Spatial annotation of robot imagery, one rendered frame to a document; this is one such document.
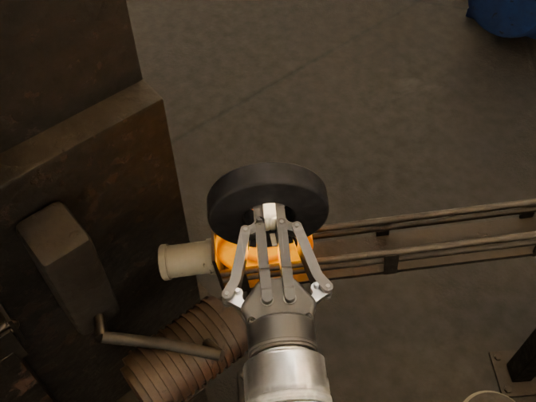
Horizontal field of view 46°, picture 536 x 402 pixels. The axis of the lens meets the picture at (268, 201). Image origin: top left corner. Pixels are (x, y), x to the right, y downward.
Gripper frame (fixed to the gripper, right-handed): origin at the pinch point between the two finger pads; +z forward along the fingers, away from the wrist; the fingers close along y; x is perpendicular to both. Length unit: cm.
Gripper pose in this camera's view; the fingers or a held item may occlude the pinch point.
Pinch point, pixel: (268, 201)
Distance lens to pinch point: 78.4
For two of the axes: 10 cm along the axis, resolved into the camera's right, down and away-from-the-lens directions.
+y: 10.0, -0.7, 0.5
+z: -0.8, -8.3, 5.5
